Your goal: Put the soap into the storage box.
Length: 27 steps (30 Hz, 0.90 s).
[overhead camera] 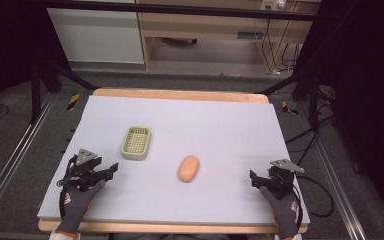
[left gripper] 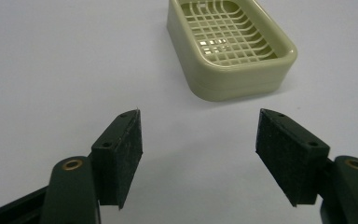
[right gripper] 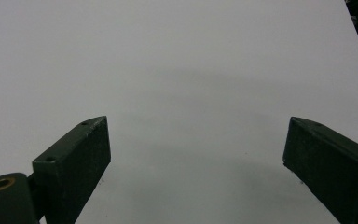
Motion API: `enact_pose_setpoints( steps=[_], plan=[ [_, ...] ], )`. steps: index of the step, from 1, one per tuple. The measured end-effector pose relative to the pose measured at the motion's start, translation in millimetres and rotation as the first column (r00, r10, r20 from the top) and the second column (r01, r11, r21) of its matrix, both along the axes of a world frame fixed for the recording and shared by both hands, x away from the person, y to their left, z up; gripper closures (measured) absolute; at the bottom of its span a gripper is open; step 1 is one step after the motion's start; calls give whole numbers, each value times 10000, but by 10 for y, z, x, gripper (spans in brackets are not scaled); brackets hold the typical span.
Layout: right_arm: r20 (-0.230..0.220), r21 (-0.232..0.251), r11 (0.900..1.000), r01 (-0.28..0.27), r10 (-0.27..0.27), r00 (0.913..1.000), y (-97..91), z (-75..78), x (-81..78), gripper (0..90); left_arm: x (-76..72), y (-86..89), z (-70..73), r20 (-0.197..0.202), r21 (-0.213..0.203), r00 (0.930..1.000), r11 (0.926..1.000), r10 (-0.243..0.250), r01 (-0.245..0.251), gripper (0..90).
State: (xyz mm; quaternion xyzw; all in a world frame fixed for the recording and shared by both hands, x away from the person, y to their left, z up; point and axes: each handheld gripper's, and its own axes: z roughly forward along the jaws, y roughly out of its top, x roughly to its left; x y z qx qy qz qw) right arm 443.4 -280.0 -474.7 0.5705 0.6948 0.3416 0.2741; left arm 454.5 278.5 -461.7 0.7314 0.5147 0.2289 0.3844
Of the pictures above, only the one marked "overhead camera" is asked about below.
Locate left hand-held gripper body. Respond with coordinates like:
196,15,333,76
67,148,104,193

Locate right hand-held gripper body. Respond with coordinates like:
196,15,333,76
267,158,305,201

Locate small beige basket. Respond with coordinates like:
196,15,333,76
120,125,153,161

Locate orange soap bar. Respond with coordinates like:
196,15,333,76
177,155,201,184

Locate person's right hand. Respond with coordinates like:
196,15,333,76
258,185,302,240

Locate person's left hand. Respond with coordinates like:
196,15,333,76
55,179,107,235

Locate yellow black floor tape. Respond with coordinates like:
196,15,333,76
66,92,81,111
281,100,300,116

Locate white foam board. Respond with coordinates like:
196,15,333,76
36,95,311,225

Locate black metal stand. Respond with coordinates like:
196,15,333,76
254,65,322,132
29,59,98,125

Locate wooden table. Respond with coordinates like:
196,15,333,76
37,87,310,235

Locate white cabinet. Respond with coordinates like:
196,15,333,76
46,0,145,65

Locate wooden desk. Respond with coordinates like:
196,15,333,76
135,0,322,73

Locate white power strip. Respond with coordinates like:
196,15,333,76
260,0,287,11

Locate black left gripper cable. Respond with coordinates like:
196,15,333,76
56,159,78,221

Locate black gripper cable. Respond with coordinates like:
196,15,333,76
291,174,335,231
56,159,78,221

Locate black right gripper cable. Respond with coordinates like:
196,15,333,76
291,174,335,231

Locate black floor cables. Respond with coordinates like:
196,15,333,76
284,83,337,165

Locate metal floor rail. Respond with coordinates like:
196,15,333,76
0,92,57,232
298,101,370,240

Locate yellow and black desk cables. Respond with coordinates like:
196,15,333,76
260,18,302,75

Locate black metal frame bar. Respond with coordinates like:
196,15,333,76
42,0,318,22

